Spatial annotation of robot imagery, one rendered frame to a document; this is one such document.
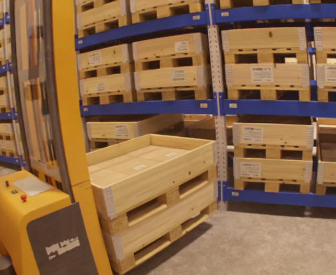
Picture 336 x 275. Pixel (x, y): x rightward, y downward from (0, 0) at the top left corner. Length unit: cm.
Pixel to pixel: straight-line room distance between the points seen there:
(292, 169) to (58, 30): 229
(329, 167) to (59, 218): 228
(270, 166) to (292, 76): 88
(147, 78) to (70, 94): 164
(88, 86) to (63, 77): 209
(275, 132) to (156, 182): 125
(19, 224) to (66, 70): 86
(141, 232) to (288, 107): 165
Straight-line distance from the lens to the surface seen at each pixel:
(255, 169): 283
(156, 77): 305
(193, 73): 284
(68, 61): 160
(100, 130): 357
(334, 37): 264
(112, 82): 339
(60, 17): 162
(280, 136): 271
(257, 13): 271
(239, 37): 272
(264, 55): 265
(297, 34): 263
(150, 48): 309
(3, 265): 199
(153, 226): 209
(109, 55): 340
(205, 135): 428
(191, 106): 290
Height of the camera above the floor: 147
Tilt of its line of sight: 14 degrees down
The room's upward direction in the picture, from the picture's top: 5 degrees counter-clockwise
